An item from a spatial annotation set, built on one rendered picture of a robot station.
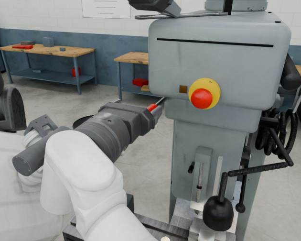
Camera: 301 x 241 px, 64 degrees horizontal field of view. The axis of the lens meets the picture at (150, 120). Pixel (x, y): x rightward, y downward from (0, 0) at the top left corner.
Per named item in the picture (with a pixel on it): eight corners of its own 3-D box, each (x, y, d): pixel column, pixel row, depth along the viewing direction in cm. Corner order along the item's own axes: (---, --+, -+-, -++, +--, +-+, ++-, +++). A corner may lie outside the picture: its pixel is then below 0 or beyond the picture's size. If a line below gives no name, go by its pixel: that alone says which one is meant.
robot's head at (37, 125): (42, 176, 47) (56, 160, 43) (13, 143, 47) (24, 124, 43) (65, 159, 52) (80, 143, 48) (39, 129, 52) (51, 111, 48)
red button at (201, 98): (209, 112, 44) (212, 92, 42) (188, 109, 45) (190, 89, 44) (212, 105, 47) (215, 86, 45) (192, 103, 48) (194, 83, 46)
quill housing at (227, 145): (230, 217, 76) (249, 128, 61) (168, 199, 83) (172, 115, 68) (235, 179, 92) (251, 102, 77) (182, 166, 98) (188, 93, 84)
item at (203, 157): (202, 211, 74) (210, 155, 64) (189, 208, 75) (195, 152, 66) (205, 202, 77) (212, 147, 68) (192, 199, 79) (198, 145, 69)
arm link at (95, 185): (80, 123, 36) (139, 187, 30) (71, 163, 41) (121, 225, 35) (37, 135, 31) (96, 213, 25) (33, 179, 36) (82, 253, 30)
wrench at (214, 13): (142, 20, 45) (142, 15, 45) (131, 18, 48) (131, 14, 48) (227, 15, 58) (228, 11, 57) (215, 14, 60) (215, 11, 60)
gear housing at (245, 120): (257, 136, 58) (267, 97, 53) (162, 119, 66) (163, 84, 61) (257, 91, 85) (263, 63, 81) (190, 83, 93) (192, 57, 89)
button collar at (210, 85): (217, 112, 47) (221, 82, 44) (187, 107, 49) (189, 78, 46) (218, 107, 48) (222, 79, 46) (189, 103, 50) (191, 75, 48)
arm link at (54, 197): (125, 136, 39) (83, 180, 29) (110, 179, 45) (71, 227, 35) (68, 104, 41) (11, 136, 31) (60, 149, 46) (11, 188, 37)
